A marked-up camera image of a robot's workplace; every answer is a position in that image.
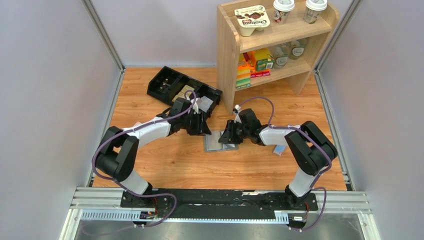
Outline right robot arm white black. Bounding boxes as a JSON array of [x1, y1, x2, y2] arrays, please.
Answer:
[[218, 108, 338, 199]]

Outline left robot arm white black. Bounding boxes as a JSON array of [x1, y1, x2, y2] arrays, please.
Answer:
[[91, 97, 211, 197]]

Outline tan cards in tray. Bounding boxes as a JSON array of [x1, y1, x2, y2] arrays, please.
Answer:
[[172, 85, 195, 102]]

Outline grey card in tray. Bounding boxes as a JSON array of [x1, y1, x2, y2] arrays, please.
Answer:
[[197, 96, 214, 113]]

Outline blue card on table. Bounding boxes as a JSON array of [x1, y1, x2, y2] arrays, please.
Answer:
[[273, 145, 286, 157]]

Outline white pink card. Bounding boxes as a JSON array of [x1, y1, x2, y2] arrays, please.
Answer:
[[132, 121, 142, 128]]

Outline black organizer tray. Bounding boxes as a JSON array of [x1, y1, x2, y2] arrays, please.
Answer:
[[146, 66, 223, 119]]

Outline colourful sticky note stack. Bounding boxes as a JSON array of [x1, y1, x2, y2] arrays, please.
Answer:
[[235, 64, 251, 90]]

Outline red flat packet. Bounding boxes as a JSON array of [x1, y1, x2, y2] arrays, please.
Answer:
[[250, 69, 271, 78]]

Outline orange snack bag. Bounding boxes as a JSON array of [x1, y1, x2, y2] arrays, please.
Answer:
[[237, 53, 253, 76]]

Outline green yellow box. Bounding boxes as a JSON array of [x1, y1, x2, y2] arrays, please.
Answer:
[[247, 48, 274, 72]]

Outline left glass jar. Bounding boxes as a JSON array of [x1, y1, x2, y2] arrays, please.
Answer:
[[272, 43, 291, 69]]

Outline glass jar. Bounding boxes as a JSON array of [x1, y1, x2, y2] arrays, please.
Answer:
[[272, 43, 291, 69], [288, 37, 309, 60]]

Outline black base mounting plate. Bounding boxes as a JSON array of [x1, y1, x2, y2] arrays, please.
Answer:
[[120, 188, 318, 220]]

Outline wooden shelf unit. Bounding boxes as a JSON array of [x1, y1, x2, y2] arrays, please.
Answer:
[[216, 0, 341, 114]]

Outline right glass jar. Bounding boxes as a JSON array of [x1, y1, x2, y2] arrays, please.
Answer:
[[288, 37, 309, 60]]

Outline Chobani yogurt pack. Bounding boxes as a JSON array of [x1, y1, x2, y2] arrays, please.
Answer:
[[234, 5, 270, 37]]

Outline left paper coffee cup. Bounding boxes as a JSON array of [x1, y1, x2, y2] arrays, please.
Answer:
[[273, 0, 295, 24]]

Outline paper coffee cup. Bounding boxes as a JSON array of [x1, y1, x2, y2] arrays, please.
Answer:
[[303, 0, 328, 24], [273, 0, 295, 24]]

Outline right paper coffee cup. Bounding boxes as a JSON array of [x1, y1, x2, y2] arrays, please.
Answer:
[[303, 0, 328, 24]]

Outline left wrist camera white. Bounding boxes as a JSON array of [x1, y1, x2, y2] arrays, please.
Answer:
[[190, 97, 200, 115]]

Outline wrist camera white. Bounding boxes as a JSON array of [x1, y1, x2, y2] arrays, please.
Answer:
[[190, 97, 200, 115], [233, 104, 242, 123]]

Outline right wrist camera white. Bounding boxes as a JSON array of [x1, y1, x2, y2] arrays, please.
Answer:
[[233, 104, 242, 123]]

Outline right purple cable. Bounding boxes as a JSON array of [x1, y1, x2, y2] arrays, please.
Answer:
[[233, 96, 333, 232]]

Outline aluminium frame rail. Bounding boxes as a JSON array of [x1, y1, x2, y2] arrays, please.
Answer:
[[69, 187, 373, 215]]

